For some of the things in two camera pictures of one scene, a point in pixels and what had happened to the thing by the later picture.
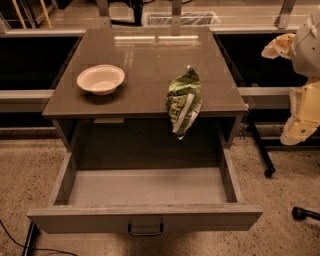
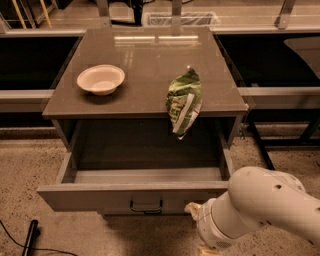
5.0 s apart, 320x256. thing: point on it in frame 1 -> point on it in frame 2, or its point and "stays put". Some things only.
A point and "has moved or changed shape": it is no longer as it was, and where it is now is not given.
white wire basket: x=188 y=19 stays put
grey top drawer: x=136 y=176 has moved or changed shape
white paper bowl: x=101 y=79 stays put
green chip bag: x=183 y=100 stays put
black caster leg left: x=32 y=233 stays put
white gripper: x=308 y=55 -> x=207 y=227
